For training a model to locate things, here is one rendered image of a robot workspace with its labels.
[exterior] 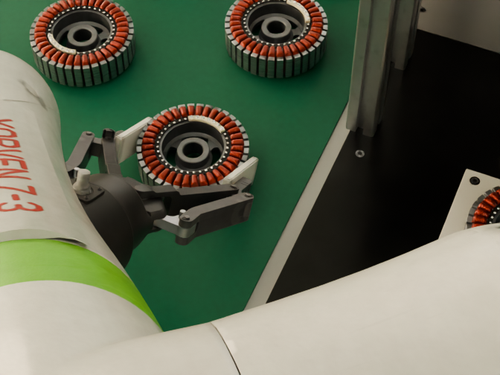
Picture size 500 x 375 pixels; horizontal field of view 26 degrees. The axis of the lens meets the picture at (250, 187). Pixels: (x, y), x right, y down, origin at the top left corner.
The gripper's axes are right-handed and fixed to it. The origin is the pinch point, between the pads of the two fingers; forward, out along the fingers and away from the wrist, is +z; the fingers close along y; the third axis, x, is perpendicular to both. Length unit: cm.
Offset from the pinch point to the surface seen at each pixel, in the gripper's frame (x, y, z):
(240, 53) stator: -7.7, 1.6, 11.9
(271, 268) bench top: 5.6, -12.3, -5.2
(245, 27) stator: -9.9, 2.5, 14.2
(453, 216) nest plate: -2.7, -26.1, 2.6
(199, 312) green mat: 9.1, -8.4, -11.6
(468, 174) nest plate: -5.4, -25.7, 7.2
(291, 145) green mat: -1.7, -7.7, 7.2
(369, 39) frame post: -16.3, -13.5, 3.1
